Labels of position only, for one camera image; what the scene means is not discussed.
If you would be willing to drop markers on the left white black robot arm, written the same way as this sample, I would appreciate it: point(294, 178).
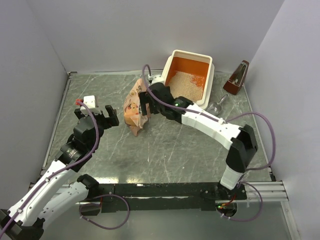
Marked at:
point(32, 215)

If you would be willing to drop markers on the aluminium rail frame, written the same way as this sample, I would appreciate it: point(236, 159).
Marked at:
point(270, 191)

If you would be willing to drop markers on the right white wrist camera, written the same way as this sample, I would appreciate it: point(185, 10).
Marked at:
point(153, 79)

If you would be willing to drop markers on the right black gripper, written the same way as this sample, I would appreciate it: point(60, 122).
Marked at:
point(144, 99)

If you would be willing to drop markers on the beige litter granules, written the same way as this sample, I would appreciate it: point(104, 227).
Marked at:
point(187, 85)

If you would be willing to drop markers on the white orange litter box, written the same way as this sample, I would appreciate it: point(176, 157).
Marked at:
point(193, 63)

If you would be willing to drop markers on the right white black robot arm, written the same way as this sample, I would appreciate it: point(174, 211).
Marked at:
point(240, 141)

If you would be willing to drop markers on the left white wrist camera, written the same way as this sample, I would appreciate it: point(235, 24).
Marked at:
point(90, 101)

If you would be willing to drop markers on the peach cat litter bag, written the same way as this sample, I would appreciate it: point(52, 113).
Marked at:
point(133, 117)

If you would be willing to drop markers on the brown wooden metronome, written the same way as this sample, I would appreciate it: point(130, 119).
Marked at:
point(236, 81)

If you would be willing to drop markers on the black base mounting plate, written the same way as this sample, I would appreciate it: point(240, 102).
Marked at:
point(162, 196)

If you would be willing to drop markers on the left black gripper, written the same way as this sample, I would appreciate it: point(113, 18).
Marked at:
point(111, 120)

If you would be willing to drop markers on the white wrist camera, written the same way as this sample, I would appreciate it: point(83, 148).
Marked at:
point(153, 79)
point(90, 101)

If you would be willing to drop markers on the metal litter scoop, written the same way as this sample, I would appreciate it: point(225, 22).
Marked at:
point(215, 108)

